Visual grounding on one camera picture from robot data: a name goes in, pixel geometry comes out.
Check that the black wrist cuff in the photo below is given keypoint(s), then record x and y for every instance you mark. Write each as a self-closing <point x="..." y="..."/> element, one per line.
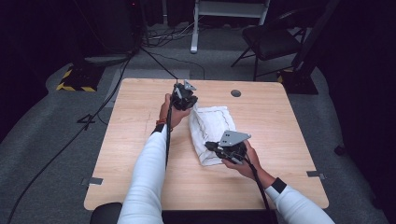
<point x="158" y="128"/>
<point x="278" y="185"/>

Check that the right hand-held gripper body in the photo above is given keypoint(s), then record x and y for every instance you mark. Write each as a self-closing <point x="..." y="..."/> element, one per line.
<point x="233" y="146"/>

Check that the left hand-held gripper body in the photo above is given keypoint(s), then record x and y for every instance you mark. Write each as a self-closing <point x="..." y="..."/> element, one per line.
<point x="182" y="98"/>

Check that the black yellow striped stand base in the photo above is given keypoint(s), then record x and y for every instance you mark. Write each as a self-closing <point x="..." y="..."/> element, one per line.
<point x="79" y="77"/>

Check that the black stand with base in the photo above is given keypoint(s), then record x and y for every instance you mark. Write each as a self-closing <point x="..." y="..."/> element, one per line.
<point x="300" y="79"/>

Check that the white towel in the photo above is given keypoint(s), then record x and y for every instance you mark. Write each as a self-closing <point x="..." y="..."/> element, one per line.
<point x="210" y="130"/>

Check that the white desk frame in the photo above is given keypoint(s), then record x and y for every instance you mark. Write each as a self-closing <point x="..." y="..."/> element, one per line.
<point x="227" y="9"/>

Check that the grey table grommet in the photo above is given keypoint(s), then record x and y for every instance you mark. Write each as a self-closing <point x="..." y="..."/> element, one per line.
<point x="235" y="93"/>

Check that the red wristband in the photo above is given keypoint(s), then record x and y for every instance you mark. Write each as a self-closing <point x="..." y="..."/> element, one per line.
<point x="161" y="122"/>

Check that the small black floor object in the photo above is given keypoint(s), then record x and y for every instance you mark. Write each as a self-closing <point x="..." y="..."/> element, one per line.
<point x="339" y="150"/>

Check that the black right wrist cuff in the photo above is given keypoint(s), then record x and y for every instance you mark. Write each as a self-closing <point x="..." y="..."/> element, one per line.
<point x="278" y="185"/>

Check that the dark rounded seat part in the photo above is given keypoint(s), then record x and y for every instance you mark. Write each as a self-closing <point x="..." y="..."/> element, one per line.
<point x="106" y="214"/>

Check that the person's right hand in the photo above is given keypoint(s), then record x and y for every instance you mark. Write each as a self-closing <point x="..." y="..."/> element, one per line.
<point x="249" y="168"/>

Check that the black folding chair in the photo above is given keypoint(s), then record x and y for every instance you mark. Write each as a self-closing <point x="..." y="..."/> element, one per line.
<point x="271" y="40"/>

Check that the grey tape strip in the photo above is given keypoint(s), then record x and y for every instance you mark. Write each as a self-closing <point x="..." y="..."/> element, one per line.
<point x="315" y="174"/>
<point x="93" y="180"/>

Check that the black computer tower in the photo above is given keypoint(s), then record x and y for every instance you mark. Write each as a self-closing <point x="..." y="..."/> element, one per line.
<point x="109" y="25"/>

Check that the person's left hand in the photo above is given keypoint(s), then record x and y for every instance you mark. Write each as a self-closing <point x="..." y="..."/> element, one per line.
<point x="174" y="116"/>

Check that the black left wrist cuff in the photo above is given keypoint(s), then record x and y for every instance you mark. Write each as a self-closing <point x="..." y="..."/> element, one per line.
<point x="158" y="128"/>

